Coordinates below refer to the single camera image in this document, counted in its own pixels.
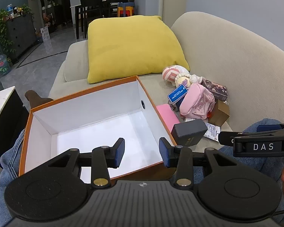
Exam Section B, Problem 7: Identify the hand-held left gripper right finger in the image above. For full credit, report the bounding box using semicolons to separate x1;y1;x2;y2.
159;137;237;187

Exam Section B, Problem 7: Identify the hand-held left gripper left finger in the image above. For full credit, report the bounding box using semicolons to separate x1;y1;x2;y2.
48;138;126;188

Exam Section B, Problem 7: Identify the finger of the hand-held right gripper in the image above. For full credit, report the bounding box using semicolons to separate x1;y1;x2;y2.
256;122;284;133
218;131;251;145

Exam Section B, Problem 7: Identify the orange cardboard box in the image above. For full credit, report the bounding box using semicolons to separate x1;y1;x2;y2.
18;75;178;185

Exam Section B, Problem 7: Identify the pink card holder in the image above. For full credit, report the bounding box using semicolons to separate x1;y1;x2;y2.
156;104;181;133

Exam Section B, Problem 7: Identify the pink mini backpack pouch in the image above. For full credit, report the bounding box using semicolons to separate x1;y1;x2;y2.
179;83;216;119

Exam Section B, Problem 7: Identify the small bear plush keychain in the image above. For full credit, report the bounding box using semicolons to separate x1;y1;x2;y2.
168;85;189;112

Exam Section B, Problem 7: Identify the white plush toy pink striped hat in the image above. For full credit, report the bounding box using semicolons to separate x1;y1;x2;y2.
162;65;205;88

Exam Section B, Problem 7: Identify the white printed paper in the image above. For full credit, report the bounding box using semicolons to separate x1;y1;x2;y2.
203;122;222;143

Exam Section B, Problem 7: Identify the person's right leg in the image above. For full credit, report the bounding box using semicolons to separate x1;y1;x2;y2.
192;119;284;210

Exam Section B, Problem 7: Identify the person's leg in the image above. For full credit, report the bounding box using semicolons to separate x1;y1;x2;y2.
0;128;27;205
192;119;284;210

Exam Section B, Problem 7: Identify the small brown cardboard box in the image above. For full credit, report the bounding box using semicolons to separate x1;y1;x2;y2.
208;99;230;126

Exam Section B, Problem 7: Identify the dark grey square box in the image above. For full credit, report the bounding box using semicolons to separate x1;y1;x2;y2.
171;119;208;146

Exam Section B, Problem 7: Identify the picture printed card box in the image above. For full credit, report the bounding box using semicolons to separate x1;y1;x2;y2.
200;79;228;102

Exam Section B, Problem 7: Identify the beige fabric sofa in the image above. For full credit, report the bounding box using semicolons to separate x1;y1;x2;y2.
48;11;284;171

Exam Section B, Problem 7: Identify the yellow pillow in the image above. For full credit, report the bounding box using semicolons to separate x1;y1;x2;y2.
87;15;190;85

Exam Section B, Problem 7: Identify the person's left leg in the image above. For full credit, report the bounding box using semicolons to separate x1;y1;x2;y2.
0;128;27;205

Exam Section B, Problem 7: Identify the marble top side table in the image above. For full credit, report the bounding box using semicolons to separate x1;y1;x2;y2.
0;86;30;168

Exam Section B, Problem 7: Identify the white standing sign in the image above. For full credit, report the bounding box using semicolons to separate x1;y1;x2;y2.
40;26;50;42

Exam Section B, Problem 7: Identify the stack of coloured plastic stools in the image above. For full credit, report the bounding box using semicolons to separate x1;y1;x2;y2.
117;2;136;17

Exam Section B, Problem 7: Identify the large blue water jug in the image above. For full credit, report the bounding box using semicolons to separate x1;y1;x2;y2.
0;48;10;76

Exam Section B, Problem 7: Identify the dark grey drawer cabinet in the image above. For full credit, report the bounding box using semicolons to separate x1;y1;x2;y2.
6;16;37;61

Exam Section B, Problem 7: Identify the black dining chair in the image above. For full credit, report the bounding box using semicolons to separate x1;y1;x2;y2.
105;0;129;17
80;0;104;39

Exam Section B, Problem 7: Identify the dark display shelf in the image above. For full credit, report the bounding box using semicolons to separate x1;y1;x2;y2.
39;0;65;34

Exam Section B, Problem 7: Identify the dining table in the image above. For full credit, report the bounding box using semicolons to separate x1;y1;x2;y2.
70;0;136;40

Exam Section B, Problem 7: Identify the dark dresser with plants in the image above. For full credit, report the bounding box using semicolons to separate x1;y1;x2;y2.
0;5;32;55

